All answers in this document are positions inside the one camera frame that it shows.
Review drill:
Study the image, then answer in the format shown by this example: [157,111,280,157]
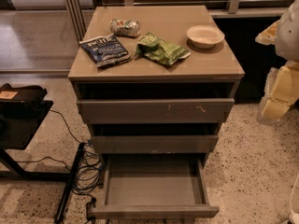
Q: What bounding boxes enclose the crushed silver can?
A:
[110,19,140,37]

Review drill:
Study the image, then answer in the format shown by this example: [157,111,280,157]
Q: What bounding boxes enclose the black bag with label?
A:
[0,83,48,109]

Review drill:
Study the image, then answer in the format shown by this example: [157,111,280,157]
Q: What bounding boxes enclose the tangled blue black cables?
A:
[16,109,106,201]

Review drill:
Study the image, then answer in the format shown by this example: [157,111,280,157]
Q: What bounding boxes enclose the grey drawer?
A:
[91,123,219,154]
[92,154,219,219]
[77,83,234,124]

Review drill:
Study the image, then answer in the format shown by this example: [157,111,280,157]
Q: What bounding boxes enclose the white paper bowl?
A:
[187,25,225,49]

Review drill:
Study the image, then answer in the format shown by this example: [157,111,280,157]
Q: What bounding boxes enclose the black power adapter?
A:
[86,202,96,224]

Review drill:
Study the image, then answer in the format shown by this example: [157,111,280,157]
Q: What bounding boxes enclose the grey bottom drawer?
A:
[92,154,219,219]

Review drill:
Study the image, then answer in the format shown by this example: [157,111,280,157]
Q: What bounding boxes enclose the blue chip bag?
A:
[79,35,131,69]

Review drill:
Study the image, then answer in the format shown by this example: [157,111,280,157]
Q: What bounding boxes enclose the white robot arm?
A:
[255,0,299,125]

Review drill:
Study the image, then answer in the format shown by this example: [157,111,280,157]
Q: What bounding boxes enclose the grey middle drawer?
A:
[91,123,219,154]

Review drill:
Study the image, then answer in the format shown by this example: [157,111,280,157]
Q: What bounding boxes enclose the black side table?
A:
[0,101,84,224]

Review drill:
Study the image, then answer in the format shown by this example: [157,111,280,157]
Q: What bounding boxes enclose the grey top drawer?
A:
[77,83,234,124]

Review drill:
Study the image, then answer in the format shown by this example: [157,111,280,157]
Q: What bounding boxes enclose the green chip bag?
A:
[135,32,191,66]

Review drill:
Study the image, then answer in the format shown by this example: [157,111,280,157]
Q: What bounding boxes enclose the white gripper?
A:
[255,21,299,125]

